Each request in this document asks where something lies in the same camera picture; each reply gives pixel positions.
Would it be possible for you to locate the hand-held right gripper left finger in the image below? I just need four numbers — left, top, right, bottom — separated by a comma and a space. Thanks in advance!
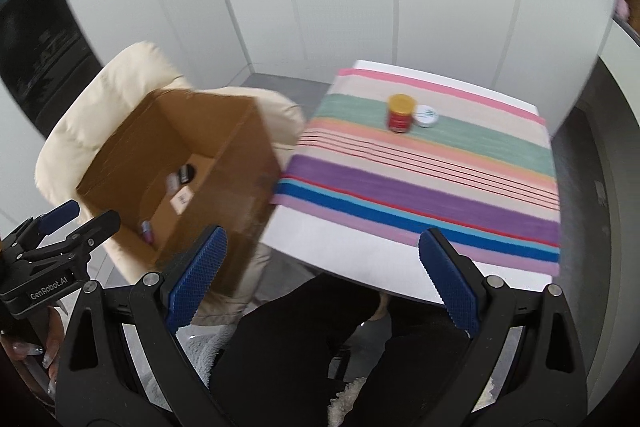
56, 225, 228, 427

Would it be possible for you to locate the brown cardboard box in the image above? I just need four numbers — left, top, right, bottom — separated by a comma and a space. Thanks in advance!
75, 89, 281, 298

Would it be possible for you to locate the light blue fleece robe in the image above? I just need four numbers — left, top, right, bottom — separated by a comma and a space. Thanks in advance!
177, 322, 241, 388

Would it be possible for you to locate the white jar with leaf print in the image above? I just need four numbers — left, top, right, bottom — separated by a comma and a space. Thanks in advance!
414, 104, 441, 129

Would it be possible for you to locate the black display cabinet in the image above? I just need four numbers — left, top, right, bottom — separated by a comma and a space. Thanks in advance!
0, 0, 108, 140

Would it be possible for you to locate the striped table mat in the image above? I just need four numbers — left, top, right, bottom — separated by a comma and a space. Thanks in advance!
272, 67, 561, 264

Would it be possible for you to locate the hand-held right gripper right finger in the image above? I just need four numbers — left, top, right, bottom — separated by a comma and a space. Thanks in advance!
418, 228, 588, 427

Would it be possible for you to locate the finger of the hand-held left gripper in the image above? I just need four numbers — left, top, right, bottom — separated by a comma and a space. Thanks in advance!
0, 200, 81, 253
12, 210, 121, 275

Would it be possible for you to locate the red jar with yellow lid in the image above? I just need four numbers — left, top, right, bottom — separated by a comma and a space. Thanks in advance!
386, 93, 416, 135

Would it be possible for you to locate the white table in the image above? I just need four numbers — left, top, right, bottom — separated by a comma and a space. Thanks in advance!
262, 59, 556, 308

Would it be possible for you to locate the cream padded chair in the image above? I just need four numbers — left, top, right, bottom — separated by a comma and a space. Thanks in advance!
35, 41, 307, 328

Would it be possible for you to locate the beige slipper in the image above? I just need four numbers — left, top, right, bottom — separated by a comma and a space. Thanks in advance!
367, 291, 392, 323

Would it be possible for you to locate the small white carton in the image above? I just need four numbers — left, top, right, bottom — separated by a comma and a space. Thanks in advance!
170, 187, 193, 212

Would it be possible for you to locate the person's left hand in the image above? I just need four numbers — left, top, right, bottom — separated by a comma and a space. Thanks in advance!
0, 307, 66, 385

